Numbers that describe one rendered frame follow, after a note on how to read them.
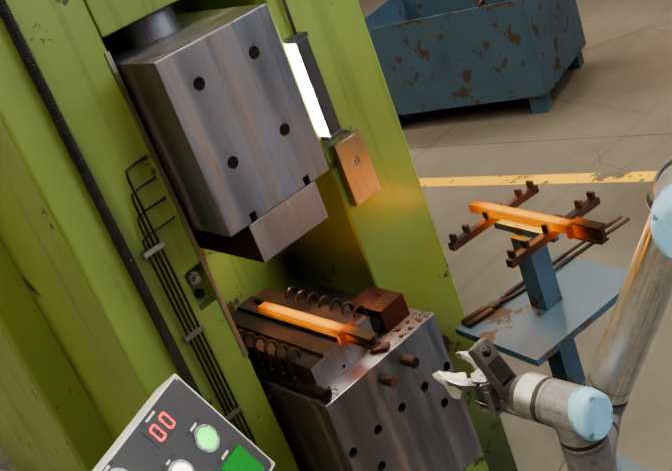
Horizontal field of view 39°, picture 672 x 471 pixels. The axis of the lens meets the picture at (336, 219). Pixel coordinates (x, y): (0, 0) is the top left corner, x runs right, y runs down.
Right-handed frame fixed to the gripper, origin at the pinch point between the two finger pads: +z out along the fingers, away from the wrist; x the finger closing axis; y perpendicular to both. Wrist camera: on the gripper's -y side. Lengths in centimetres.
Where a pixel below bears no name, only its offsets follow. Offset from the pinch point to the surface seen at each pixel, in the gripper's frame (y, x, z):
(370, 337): -1.4, -0.6, 22.8
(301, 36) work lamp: -64, 25, 43
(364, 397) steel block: 13.4, -5.6, 27.0
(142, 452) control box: -17, -59, 20
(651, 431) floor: 100, 89, 27
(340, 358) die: 4.8, -4.0, 33.0
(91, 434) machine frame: 13, -48, 91
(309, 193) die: -34.8, 5.0, 32.9
